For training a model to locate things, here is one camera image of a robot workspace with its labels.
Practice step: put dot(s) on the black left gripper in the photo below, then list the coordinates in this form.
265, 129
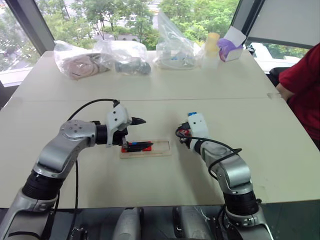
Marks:
118, 137

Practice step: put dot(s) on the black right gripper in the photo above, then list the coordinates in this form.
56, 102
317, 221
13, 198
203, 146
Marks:
184, 131

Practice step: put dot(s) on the red letter block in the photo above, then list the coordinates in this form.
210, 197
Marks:
125, 150

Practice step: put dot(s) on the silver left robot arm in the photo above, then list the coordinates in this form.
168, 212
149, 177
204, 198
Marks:
67, 142

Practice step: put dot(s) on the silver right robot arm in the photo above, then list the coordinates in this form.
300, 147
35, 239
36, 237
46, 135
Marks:
233, 175

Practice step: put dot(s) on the blue letter block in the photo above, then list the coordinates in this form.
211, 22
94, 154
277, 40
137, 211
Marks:
134, 144

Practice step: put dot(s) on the wooden letter tray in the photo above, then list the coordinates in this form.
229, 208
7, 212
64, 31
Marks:
160, 150

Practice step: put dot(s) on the silver rounded robot body part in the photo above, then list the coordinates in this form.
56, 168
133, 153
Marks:
128, 225

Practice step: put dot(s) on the plastic bag with grey object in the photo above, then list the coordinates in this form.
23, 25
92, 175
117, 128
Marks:
130, 62

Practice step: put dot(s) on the clear plastic cup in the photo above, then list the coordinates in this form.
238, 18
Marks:
209, 63

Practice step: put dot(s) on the tall clear plastic bag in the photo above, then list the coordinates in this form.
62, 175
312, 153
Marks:
172, 50

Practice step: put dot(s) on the stack of yellow cups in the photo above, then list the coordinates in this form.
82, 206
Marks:
212, 45

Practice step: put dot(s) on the plastic bag with pink items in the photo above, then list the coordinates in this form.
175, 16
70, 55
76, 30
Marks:
77, 63

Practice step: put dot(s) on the purple and white carton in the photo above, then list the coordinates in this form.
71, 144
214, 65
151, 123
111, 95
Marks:
228, 48

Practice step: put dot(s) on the black chair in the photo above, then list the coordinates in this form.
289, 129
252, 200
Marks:
275, 75

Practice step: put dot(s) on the person in red shirt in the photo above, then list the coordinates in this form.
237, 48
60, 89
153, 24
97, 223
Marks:
305, 85

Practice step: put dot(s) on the white roller blind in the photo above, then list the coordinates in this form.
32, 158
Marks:
285, 20

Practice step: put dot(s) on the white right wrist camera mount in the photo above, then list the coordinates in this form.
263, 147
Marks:
198, 126

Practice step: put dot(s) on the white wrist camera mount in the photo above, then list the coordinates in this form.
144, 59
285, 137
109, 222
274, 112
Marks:
198, 126
117, 117

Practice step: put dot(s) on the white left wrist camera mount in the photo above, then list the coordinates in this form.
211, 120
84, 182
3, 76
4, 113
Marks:
117, 117

